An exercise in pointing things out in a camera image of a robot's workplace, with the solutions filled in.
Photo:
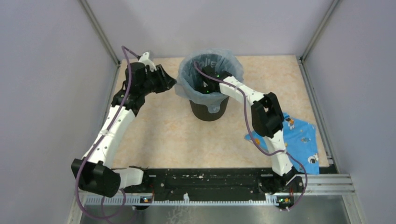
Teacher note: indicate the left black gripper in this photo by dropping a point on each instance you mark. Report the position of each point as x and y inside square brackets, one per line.
[165, 83]

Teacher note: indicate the translucent blue trash bag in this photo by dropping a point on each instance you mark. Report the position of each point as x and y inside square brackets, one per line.
[213, 92]

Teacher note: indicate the black plastic trash bin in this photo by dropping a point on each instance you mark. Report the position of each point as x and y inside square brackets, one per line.
[210, 108]

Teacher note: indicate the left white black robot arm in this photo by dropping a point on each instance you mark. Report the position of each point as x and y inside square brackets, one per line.
[93, 172]

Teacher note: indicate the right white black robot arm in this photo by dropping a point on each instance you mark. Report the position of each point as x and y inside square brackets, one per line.
[266, 126]

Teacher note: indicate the blue patterned cloth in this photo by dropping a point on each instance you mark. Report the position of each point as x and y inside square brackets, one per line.
[297, 140]

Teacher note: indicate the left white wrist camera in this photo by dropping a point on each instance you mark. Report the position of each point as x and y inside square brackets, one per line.
[147, 59]

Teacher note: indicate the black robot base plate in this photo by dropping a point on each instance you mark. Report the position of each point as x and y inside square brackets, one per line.
[214, 184]

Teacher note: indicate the white cable duct rail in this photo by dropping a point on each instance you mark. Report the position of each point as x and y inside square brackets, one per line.
[138, 200]

